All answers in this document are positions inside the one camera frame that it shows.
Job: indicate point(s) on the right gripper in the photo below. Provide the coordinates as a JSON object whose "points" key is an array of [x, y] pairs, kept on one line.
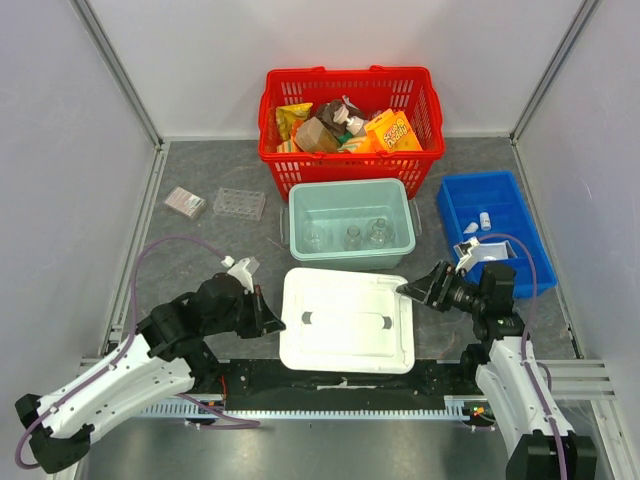
{"points": [[441, 286]]}

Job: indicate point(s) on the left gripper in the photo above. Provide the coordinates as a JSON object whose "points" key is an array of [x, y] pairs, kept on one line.
{"points": [[264, 319]]}

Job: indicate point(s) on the white bin lid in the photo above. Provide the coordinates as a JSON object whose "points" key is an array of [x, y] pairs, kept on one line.
{"points": [[340, 321]]}

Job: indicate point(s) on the white capped vial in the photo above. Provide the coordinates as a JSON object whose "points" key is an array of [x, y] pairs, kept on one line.
{"points": [[471, 228], [485, 221]]}

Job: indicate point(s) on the small glass vial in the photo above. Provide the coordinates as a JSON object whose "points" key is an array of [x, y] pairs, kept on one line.
{"points": [[353, 238]]}

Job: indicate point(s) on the small glass beaker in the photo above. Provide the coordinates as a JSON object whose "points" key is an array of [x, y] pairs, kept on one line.
{"points": [[314, 238]]}

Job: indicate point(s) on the black powder sachet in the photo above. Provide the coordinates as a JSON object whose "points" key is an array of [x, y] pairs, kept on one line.
{"points": [[509, 250]]}

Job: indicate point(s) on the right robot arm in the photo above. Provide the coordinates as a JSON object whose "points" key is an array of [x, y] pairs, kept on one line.
{"points": [[540, 441]]}

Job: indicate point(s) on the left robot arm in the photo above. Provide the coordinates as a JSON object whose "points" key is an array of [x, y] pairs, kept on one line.
{"points": [[166, 355]]}

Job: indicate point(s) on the light teal plastic bin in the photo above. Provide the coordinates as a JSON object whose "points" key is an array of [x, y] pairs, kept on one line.
{"points": [[337, 205]]}

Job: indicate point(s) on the blue compartment tray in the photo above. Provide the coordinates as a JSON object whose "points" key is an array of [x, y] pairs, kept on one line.
{"points": [[460, 200]]}

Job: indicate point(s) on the clear test tube rack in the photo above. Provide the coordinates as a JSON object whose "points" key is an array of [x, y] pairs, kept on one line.
{"points": [[239, 203]]}

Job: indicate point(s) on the orange Scrub Daddy box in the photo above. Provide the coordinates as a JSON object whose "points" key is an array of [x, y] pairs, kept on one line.
{"points": [[391, 132]]}

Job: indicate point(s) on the brown cardboard box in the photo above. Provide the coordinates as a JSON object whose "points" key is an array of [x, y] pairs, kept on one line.
{"points": [[313, 137]]}

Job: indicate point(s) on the white pump bottle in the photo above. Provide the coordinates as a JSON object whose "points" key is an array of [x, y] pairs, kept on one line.
{"points": [[354, 124]]}

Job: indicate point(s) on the red plastic shopping basket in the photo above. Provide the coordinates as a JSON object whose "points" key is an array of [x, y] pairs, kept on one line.
{"points": [[377, 88]]}

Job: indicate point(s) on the yellow snack bag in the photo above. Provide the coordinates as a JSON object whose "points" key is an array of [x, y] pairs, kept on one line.
{"points": [[287, 115]]}

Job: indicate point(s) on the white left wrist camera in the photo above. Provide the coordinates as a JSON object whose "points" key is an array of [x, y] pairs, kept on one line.
{"points": [[242, 270]]}

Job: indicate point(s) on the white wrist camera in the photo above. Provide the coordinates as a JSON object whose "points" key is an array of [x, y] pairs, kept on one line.
{"points": [[467, 257], [242, 270]]}

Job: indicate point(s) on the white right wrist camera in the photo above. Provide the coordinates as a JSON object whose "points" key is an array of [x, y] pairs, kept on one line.
{"points": [[467, 257]]}

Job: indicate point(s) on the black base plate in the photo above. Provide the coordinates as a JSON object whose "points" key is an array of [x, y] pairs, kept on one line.
{"points": [[268, 385]]}

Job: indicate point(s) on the slotted cable duct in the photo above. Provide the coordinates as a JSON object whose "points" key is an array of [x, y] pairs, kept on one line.
{"points": [[177, 408]]}

